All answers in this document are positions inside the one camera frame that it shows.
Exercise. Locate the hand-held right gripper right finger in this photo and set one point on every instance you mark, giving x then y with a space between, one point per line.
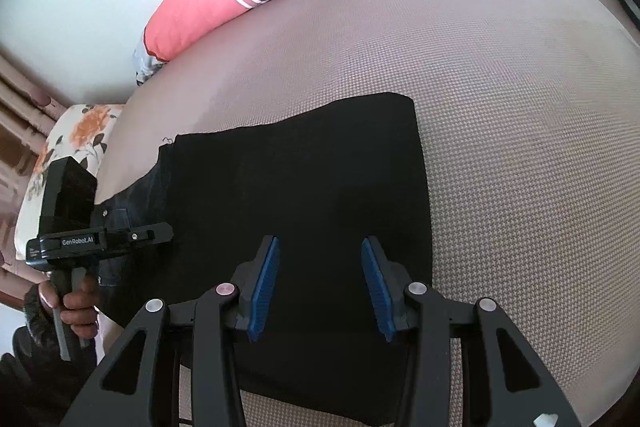
377 292

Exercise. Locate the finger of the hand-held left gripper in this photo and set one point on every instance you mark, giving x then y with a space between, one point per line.
142 236

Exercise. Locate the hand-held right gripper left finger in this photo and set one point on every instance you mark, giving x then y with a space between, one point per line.
262 287

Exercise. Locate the black pants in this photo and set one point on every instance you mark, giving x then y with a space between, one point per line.
325 182

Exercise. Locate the person's left hand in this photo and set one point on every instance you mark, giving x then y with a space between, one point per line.
75 307

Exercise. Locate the floral pillow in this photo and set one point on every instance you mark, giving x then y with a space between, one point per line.
85 127

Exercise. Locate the patterned curtain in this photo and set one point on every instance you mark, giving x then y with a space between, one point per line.
20 132

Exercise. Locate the beige bed cover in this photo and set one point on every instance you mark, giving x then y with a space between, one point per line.
500 157

